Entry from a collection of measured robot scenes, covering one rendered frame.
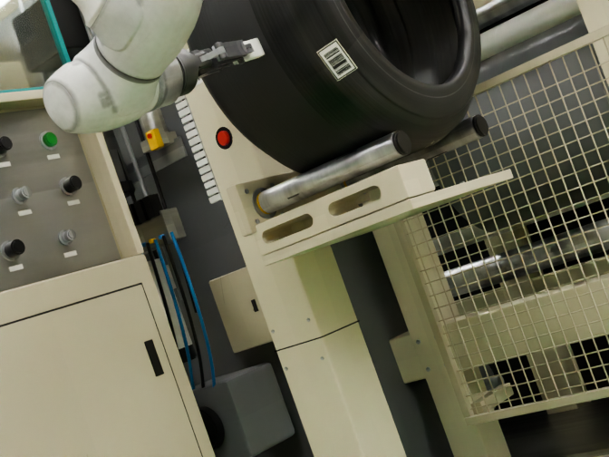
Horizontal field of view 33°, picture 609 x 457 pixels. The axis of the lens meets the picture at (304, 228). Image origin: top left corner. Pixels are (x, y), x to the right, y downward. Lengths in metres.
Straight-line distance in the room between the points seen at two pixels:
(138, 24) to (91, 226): 0.87
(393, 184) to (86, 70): 0.59
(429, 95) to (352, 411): 0.64
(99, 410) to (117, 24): 0.87
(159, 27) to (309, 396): 0.99
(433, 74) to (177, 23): 0.93
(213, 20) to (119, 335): 0.65
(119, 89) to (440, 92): 0.69
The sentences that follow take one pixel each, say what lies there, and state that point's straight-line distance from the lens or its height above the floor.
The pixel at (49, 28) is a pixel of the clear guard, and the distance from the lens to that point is 2.24.
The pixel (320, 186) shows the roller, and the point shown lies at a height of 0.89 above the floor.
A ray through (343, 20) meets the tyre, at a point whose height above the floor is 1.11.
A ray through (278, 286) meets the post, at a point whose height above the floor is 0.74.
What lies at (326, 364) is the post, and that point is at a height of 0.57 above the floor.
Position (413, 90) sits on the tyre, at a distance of 1.81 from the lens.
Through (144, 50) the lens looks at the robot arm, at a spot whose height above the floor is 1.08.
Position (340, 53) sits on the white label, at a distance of 1.69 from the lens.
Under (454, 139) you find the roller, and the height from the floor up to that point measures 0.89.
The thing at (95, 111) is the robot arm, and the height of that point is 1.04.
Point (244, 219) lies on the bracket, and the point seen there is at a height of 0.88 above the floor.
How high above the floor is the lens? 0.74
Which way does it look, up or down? 3 degrees up
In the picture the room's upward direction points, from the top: 20 degrees counter-clockwise
